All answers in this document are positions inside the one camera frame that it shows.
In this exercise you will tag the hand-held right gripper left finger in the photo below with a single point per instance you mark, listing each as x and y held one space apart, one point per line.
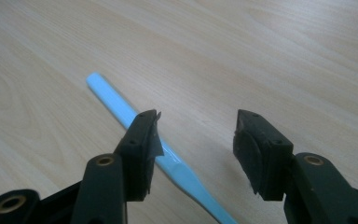
138 149

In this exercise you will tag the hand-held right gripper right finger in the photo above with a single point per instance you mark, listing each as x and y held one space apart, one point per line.
262 155

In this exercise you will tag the light blue toothbrush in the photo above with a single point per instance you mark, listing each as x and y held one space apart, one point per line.
112 96

